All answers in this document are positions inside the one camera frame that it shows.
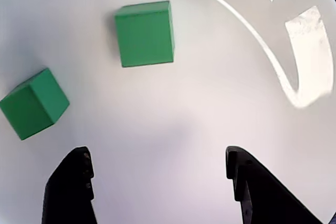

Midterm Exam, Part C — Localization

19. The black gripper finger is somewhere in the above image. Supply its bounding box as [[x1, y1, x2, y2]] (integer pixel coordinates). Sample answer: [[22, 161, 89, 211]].
[[225, 145, 324, 224], [41, 146, 98, 224]]

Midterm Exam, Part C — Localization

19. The green cube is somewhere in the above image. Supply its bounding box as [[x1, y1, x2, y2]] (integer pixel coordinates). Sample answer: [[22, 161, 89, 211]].
[[0, 67, 71, 141], [113, 0, 175, 68]]

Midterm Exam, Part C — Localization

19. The white round plate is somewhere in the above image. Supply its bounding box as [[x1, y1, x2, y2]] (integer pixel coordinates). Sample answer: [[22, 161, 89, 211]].
[[0, 0, 336, 224]]

